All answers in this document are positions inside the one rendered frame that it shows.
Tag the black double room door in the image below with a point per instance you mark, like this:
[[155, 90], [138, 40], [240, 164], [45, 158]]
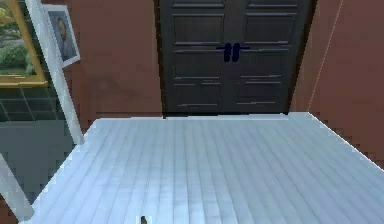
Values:
[[200, 66]]

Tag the small dark brown object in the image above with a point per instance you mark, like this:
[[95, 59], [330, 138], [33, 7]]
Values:
[[144, 220]]

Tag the white framed portrait picture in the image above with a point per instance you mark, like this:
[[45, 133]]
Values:
[[63, 35]]

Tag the gold framed landscape picture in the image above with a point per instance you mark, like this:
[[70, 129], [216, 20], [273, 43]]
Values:
[[15, 43]]

